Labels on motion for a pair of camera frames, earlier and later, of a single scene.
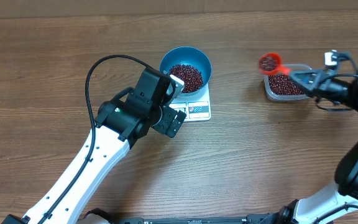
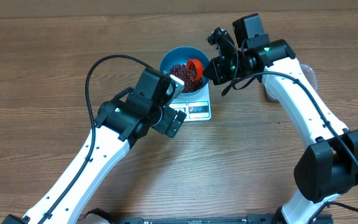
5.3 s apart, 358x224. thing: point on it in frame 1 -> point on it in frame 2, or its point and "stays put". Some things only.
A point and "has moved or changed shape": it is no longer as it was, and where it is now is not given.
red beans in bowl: (192, 78) stays put
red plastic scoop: (271, 63) has moved or changed shape
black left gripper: (173, 120) stays put
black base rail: (248, 219) stays put
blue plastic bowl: (189, 65) stays put
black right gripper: (316, 83) -> (220, 66)
